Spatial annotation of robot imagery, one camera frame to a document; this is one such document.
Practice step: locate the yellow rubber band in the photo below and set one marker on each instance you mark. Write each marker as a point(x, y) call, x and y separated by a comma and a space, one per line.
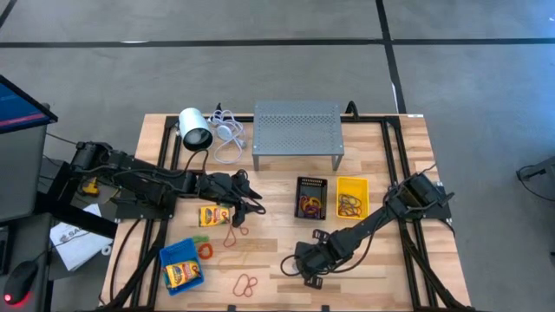
point(232, 261)

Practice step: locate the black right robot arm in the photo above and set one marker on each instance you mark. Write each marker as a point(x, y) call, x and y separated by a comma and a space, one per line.
point(373, 221)

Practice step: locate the white desk lamp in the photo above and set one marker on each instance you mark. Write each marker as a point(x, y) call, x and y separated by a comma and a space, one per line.
point(191, 123)

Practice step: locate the yellow coil wristband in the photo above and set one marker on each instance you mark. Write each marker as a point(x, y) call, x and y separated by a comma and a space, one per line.
point(316, 200)

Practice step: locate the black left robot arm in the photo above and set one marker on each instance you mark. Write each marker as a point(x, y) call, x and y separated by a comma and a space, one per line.
point(139, 173)

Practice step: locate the black plastic basket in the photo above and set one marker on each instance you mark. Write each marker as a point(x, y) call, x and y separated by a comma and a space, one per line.
point(311, 184)

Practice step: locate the grey perforated metal riser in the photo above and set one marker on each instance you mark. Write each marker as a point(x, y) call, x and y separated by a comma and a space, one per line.
point(299, 128)

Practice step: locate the red-orange coil wristband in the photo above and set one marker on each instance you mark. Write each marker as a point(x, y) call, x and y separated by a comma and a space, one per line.
point(199, 251)

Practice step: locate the black computer mouse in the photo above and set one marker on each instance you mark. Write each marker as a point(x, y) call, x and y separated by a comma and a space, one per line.
point(21, 279)

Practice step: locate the grey computer case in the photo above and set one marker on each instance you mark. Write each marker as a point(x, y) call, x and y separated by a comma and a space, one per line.
point(21, 173)

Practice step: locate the blue plastic basket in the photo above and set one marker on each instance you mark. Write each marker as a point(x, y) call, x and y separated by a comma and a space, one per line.
point(173, 253)

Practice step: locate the yellow plastic basket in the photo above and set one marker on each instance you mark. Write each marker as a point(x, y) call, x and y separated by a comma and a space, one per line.
point(352, 184)

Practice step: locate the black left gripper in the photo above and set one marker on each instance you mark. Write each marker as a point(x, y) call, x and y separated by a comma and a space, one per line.
point(219, 186)

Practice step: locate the white paper booklet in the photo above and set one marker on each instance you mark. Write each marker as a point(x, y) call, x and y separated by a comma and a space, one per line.
point(78, 247)

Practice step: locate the black aluminium table frame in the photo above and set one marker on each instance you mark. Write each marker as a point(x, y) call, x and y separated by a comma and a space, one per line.
point(368, 118)

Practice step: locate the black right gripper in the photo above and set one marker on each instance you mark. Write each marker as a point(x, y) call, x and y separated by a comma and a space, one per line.
point(316, 258)

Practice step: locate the computer monitor blue screen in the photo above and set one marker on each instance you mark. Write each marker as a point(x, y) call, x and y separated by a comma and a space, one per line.
point(17, 108)

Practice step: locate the green coil wristband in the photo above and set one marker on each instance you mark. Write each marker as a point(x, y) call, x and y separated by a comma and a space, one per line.
point(200, 239)

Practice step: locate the red rubber band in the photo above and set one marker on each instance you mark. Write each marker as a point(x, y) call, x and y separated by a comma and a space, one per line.
point(245, 287)
point(353, 213)
point(344, 199)
point(225, 243)

